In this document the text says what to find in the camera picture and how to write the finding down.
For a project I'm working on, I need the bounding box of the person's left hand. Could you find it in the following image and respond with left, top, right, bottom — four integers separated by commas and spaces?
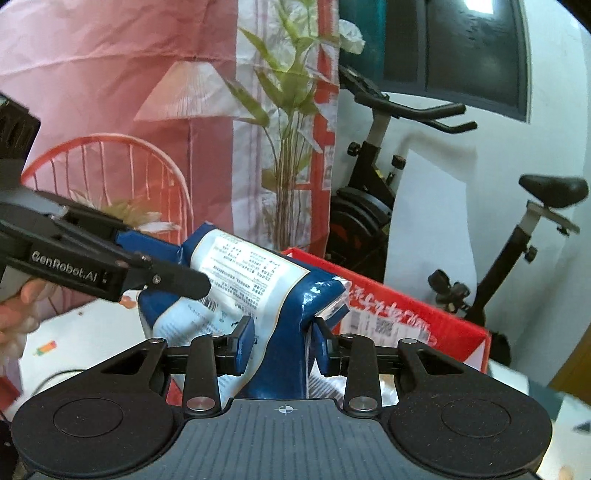
0, 281, 60, 365

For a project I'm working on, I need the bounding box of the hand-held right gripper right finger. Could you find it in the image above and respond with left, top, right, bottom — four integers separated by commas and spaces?
310, 318, 467, 412

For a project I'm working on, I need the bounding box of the dark window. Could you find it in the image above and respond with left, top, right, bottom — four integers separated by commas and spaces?
339, 0, 530, 124

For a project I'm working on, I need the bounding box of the printed tablecloth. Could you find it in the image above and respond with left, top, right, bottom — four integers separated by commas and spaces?
0, 295, 591, 480

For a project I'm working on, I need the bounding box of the white plastic bag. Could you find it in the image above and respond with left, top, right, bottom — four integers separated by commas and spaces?
339, 18, 366, 54

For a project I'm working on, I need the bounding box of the blue snack bag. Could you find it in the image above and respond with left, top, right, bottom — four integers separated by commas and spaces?
115, 222, 352, 400

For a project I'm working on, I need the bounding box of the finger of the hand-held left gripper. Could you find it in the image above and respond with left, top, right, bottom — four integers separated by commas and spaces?
62, 203, 141, 243
115, 251, 212, 301

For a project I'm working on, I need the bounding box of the white board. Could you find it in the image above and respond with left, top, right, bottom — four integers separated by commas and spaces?
384, 148, 477, 321

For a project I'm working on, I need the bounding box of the black cable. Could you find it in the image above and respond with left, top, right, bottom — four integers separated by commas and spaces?
25, 369, 90, 400

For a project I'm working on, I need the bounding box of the black exercise bike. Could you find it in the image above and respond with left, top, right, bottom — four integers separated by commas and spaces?
323, 65, 590, 366

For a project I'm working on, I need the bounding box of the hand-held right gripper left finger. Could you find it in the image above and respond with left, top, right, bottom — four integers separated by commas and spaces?
99, 316, 256, 412

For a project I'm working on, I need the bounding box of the red strawberry print box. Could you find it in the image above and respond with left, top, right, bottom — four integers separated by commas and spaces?
279, 247, 491, 376

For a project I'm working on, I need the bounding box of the wall poster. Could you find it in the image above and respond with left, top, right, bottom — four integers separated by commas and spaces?
0, 0, 342, 324

